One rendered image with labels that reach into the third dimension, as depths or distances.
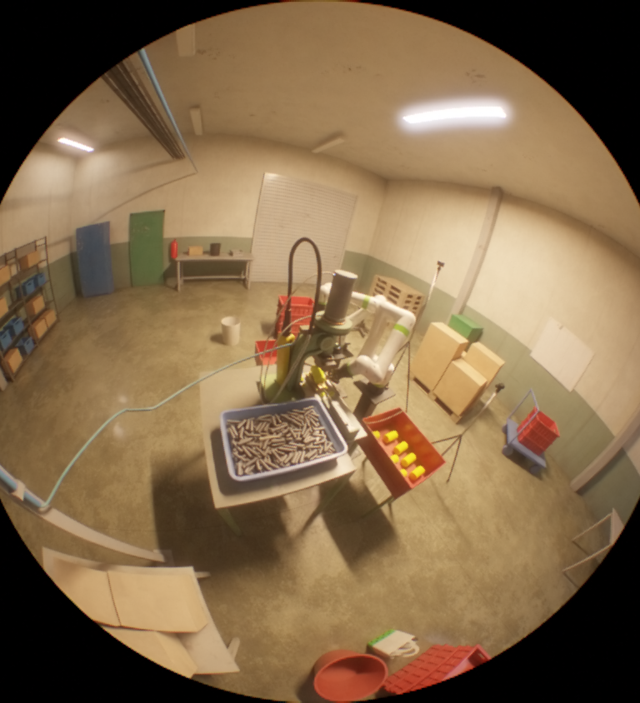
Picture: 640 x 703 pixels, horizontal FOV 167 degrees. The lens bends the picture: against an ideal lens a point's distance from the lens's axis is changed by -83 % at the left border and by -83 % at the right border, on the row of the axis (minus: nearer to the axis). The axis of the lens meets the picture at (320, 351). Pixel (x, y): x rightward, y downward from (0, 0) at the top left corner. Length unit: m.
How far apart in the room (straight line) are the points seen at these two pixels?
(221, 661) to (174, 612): 0.44
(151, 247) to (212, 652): 6.90
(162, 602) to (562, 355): 5.62
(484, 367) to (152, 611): 4.09
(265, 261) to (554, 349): 7.33
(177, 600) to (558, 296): 5.78
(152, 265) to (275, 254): 3.54
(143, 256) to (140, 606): 6.58
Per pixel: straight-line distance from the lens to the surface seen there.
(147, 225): 6.56
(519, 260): 5.29
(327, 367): 1.28
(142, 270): 6.78
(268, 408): 1.22
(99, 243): 6.69
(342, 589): 2.06
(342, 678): 2.32
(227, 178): 6.39
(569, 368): 5.06
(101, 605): 1.50
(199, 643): 1.55
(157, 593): 1.30
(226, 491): 1.07
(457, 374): 3.39
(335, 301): 1.11
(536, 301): 5.09
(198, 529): 2.04
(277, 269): 6.71
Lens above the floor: 1.96
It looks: 32 degrees down
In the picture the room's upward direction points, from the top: 14 degrees clockwise
